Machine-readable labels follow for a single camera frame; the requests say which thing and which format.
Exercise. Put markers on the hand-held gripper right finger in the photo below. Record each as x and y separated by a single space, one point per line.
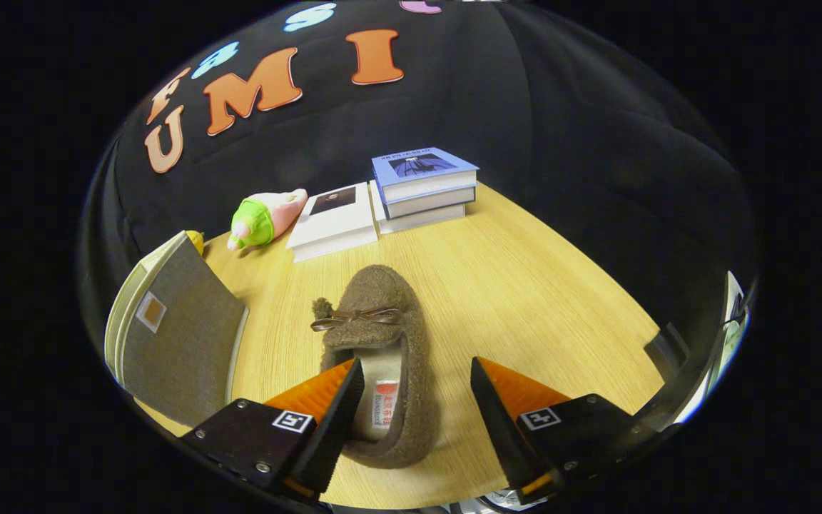
575 435

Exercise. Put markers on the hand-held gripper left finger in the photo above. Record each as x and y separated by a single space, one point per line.
261 442

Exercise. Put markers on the grey fabric storage box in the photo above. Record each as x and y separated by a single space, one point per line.
183 343

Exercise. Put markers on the brown fuzzy shoe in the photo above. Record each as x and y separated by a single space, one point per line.
382 293

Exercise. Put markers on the dark grey block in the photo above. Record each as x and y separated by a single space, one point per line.
666 348

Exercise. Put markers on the yellow plush toy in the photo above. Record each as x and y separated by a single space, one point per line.
197 243

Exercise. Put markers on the pink and green plush toy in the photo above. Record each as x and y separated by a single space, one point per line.
261 218

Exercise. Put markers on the white book with dark photo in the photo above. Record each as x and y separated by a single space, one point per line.
332 225

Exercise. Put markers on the blue cover book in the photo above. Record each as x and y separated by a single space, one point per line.
422 165

